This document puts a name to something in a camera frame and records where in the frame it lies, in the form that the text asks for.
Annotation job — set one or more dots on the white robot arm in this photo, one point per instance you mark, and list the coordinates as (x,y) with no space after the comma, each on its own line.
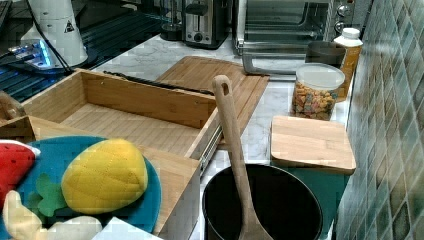
(54,40)

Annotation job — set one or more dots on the wooden drawer cabinet box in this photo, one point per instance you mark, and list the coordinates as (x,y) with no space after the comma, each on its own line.
(179,176)

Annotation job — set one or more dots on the large wooden cutting board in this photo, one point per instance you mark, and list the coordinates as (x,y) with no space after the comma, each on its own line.
(197,73)

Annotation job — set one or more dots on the black and silver toaster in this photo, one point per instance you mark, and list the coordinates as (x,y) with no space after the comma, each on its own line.
(205,22)

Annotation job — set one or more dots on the black coffee grinder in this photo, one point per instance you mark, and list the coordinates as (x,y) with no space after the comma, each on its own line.
(171,20)

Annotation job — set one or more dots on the silver toaster oven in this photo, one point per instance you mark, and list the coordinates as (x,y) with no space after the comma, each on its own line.
(282,29)

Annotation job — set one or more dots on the clear jar of colourful cereal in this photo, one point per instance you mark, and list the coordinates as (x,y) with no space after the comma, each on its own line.
(316,91)

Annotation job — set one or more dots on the black utensil holder pot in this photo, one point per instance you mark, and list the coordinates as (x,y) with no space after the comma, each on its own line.
(285,206)

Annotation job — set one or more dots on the teal canister with wooden lid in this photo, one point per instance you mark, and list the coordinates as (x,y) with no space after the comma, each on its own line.
(319,153)

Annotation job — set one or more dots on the wooden spatula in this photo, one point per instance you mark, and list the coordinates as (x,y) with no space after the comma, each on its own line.
(251,228)

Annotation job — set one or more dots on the yellow plush lemon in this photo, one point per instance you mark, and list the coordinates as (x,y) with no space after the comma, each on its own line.
(105,177)

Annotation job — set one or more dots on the dark grey metal cup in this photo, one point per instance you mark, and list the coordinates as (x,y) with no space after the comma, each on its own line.
(325,52)

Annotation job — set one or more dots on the orange bottle with white cap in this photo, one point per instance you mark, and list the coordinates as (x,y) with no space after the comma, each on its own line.
(349,39)

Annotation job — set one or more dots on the green plush leaf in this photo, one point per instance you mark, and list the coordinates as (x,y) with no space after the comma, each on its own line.
(47,197)

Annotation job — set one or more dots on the red plush watermelon slice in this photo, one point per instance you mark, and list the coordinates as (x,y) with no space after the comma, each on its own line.
(16,159)

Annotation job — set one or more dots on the white plush toy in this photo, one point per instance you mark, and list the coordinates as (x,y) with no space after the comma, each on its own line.
(23,224)

